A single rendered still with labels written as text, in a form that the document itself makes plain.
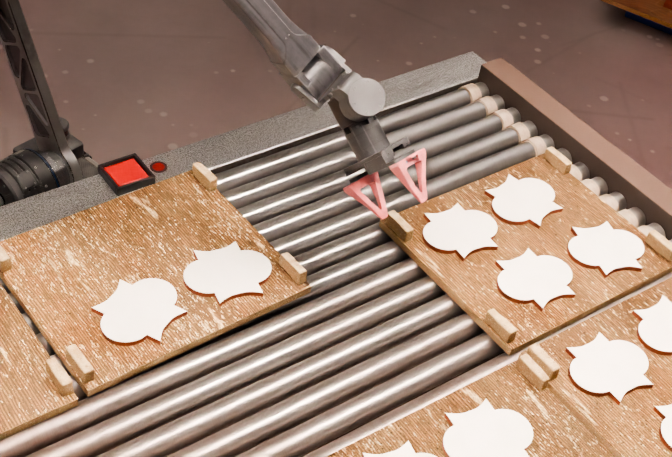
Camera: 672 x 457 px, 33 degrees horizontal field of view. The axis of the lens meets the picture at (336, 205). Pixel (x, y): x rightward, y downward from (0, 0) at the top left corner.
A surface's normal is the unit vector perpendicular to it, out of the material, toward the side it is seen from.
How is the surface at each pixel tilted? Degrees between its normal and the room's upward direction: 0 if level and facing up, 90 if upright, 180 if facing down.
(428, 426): 0
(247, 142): 0
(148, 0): 0
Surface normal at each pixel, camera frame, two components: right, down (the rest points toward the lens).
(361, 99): 0.24, -0.07
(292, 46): 0.52, 0.20
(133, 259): 0.11, -0.75
